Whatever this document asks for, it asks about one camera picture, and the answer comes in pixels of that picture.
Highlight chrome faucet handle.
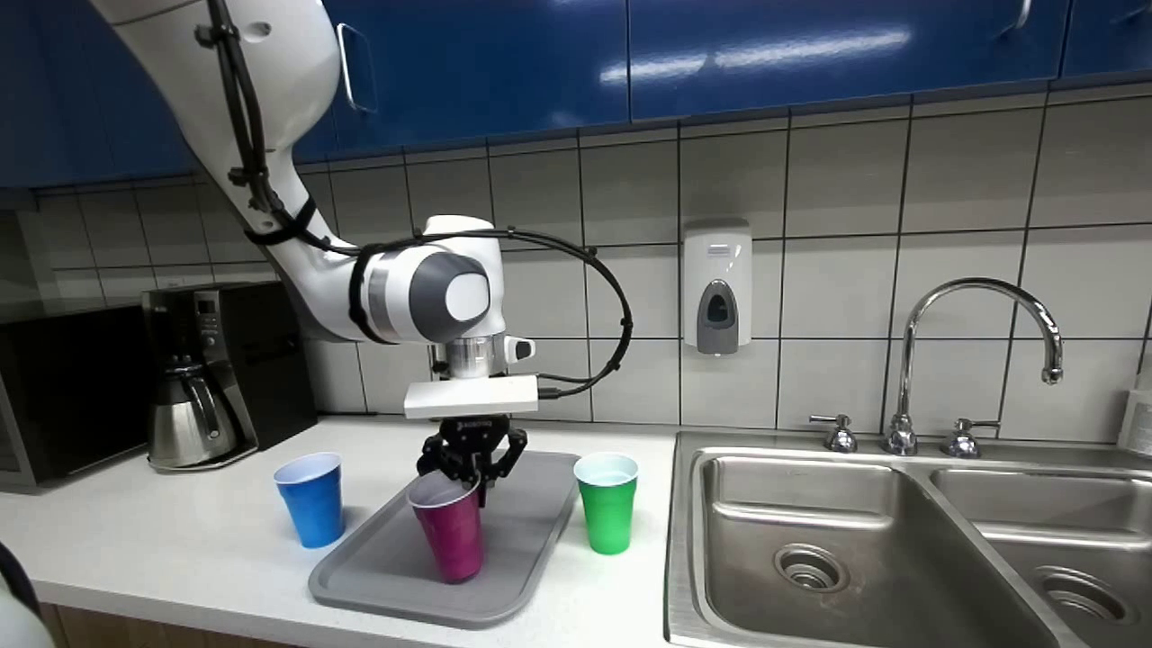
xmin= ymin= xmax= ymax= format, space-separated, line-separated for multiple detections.
xmin=943 ymin=413 xmax=1001 ymax=459
xmin=806 ymin=411 xmax=862 ymax=456

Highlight white wall soap dispenser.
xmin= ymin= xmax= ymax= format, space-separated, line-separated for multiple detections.
xmin=679 ymin=225 xmax=757 ymax=355

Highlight silver cabinet door handle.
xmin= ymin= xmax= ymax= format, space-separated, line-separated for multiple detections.
xmin=989 ymin=0 xmax=1036 ymax=47
xmin=334 ymin=18 xmax=373 ymax=120

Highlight blue plastic cup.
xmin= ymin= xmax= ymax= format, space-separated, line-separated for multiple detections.
xmin=275 ymin=449 xmax=349 ymax=549

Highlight green plastic cup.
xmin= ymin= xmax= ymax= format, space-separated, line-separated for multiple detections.
xmin=574 ymin=449 xmax=644 ymax=558

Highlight stainless steel coffee carafe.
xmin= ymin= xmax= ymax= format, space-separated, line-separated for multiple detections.
xmin=148 ymin=355 xmax=248 ymax=471

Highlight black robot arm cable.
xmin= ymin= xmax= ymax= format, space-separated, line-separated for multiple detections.
xmin=193 ymin=0 xmax=638 ymax=401

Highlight clear plastic soap bottle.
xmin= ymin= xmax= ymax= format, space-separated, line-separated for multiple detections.
xmin=1114 ymin=387 xmax=1152 ymax=459

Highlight thick black hose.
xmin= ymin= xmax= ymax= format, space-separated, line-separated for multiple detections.
xmin=0 ymin=539 xmax=46 ymax=615

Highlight black microwave oven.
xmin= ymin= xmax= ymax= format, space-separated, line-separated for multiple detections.
xmin=0 ymin=302 xmax=160 ymax=495

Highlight black silver coffee maker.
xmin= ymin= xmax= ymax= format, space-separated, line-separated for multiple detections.
xmin=142 ymin=279 xmax=319 ymax=476

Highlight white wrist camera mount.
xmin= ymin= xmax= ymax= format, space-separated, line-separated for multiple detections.
xmin=401 ymin=371 xmax=542 ymax=422

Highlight grey plastic tray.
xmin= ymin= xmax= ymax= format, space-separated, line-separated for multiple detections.
xmin=307 ymin=449 xmax=583 ymax=631

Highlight stainless steel double sink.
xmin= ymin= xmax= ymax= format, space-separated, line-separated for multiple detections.
xmin=664 ymin=429 xmax=1152 ymax=648

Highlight magenta plastic cup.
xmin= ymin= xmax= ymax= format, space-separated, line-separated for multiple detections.
xmin=407 ymin=467 xmax=488 ymax=588

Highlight blue glossy cabinet door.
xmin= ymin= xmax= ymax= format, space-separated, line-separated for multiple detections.
xmin=1058 ymin=0 xmax=1152 ymax=86
xmin=626 ymin=0 xmax=1074 ymax=122
xmin=0 ymin=0 xmax=202 ymax=194
xmin=290 ymin=0 xmax=634 ymax=167

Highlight wooden lower cabinet front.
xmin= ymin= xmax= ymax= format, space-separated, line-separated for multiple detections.
xmin=41 ymin=602 xmax=284 ymax=648

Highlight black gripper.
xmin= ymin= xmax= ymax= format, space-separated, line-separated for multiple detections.
xmin=415 ymin=413 xmax=532 ymax=509

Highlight white rounded device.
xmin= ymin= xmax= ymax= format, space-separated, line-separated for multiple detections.
xmin=0 ymin=588 xmax=56 ymax=648

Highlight chrome gooseneck faucet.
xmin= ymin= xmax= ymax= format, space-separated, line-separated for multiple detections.
xmin=886 ymin=272 xmax=1070 ymax=456

